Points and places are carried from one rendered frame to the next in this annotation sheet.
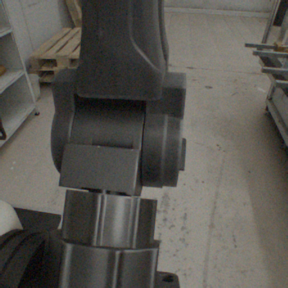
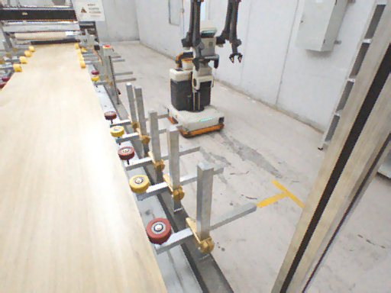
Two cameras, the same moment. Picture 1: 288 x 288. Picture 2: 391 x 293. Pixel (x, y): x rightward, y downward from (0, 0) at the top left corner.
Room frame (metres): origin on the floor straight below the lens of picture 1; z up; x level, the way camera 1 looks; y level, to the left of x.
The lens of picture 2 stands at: (2.27, -1.37, 1.52)
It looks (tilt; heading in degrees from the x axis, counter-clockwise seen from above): 32 degrees down; 147
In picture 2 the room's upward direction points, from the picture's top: straight up
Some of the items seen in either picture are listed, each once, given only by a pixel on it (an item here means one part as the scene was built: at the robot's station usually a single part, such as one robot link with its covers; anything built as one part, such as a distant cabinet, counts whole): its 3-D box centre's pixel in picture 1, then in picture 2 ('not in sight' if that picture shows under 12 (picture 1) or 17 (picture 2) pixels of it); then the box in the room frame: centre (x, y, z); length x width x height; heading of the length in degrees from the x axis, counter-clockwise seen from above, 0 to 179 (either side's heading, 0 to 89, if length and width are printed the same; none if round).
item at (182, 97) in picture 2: not in sight; (192, 85); (-0.22, 0.29, 0.59); 0.55 x 0.34 x 0.83; 83
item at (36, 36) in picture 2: not in sight; (54, 35); (-3.00, -0.99, 1.05); 1.43 x 0.12 x 0.12; 83
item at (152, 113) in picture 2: not in sight; (156, 152); (1.39, -1.01, 0.88); 0.04 x 0.04 x 0.48; 83
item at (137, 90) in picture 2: not in sight; (142, 125); (1.14, -0.97, 0.92); 0.04 x 0.04 x 0.48; 83
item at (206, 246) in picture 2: (278, 46); (199, 233); (1.86, -1.07, 0.80); 0.14 x 0.06 x 0.05; 173
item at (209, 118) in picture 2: not in sight; (194, 116); (-0.13, 0.27, 0.16); 0.67 x 0.64 x 0.25; 173
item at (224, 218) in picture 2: (272, 47); (209, 225); (1.85, -1.01, 0.80); 0.43 x 0.03 x 0.04; 83
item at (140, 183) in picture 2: not in sight; (140, 190); (1.58, -1.18, 0.85); 0.08 x 0.08 x 0.11
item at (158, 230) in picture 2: not in sight; (159, 237); (1.83, -1.21, 0.85); 0.08 x 0.08 x 0.11
